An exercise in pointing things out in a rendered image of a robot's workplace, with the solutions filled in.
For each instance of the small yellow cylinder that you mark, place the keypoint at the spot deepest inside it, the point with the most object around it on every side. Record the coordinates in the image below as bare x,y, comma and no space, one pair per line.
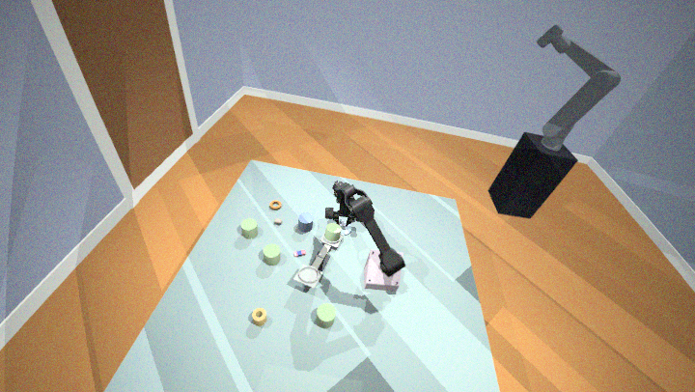
260,312

